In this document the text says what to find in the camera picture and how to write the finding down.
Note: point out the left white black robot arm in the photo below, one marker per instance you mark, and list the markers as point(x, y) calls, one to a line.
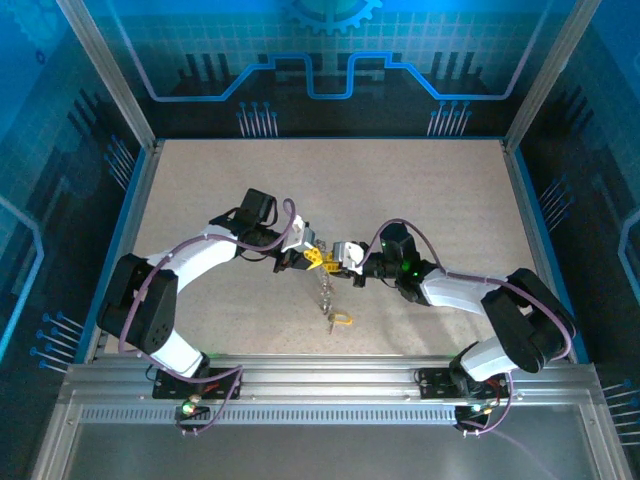
point(200, 255)

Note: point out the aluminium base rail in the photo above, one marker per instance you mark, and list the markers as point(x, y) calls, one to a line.
point(325, 380)

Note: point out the small controller board with LED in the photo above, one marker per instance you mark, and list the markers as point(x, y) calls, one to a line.
point(475, 411)
point(192, 407)

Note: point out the aluminium table side rail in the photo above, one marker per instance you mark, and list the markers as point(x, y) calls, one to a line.
point(142, 200)
point(530, 225)

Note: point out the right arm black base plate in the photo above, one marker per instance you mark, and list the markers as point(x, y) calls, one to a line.
point(432, 382)

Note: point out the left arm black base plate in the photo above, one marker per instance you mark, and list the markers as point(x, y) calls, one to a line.
point(225, 382)

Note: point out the aluminium frame post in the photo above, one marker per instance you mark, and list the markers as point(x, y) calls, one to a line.
point(550, 80)
point(110, 85)

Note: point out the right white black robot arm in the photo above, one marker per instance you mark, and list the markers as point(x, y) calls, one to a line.
point(460, 292)

